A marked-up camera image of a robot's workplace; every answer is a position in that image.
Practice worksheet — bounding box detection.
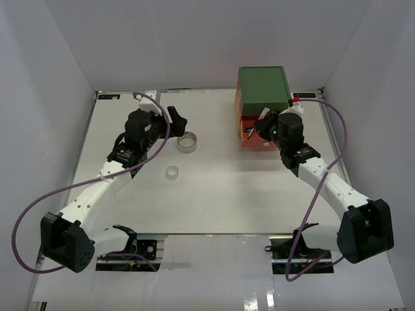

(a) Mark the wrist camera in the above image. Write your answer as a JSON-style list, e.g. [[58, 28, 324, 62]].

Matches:
[[132, 90, 161, 115], [287, 97, 303, 116]]

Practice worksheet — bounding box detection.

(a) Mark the green drawer cabinet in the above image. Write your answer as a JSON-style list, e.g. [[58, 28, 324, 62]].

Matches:
[[235, 66, 291, 137]]

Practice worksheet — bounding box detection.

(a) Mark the small clear tape roll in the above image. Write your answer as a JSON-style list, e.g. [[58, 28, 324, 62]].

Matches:
[[165, 165, 180, 179]]

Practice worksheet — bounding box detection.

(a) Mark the red pen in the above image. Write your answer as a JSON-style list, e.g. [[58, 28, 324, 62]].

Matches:
[[246, 108, 270, 141]]

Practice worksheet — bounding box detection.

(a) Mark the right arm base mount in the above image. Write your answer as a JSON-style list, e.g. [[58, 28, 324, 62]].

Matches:
[[265, 236, 335, 275]]

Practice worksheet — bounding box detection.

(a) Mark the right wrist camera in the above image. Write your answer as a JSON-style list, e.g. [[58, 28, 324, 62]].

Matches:
[[287, 97, 303, 116]]

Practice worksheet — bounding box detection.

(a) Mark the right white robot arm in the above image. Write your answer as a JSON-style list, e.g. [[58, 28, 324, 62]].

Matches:
[[254, 112, 394, 264]]

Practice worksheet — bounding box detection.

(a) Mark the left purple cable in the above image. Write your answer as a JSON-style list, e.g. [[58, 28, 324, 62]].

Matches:
[[11, 92, 172, 273]]

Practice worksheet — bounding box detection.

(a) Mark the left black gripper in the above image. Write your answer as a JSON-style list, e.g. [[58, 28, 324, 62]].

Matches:
[[143, 107, 187, 152]]

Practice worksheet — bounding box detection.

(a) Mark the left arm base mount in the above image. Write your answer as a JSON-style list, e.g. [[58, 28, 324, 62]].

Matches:
[[95, 240, 163, 272]]

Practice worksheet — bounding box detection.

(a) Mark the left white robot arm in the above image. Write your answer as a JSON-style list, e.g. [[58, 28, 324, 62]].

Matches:
[[40, 106, 187, 273]]

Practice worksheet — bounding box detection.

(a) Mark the large tape roll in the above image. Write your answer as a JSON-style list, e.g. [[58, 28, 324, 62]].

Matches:
[[177, 132, 198, 154]]

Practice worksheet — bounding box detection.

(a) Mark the orange drawer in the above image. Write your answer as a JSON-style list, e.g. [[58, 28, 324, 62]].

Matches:
[[238, 115, 277, 151]]

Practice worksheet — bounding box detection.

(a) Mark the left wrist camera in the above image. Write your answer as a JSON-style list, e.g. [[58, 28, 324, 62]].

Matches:
[[132, 90, 161, 115]]

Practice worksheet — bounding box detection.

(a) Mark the green drawer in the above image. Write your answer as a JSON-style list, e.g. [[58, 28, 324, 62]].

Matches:
[[241, 102, 289, 116]]

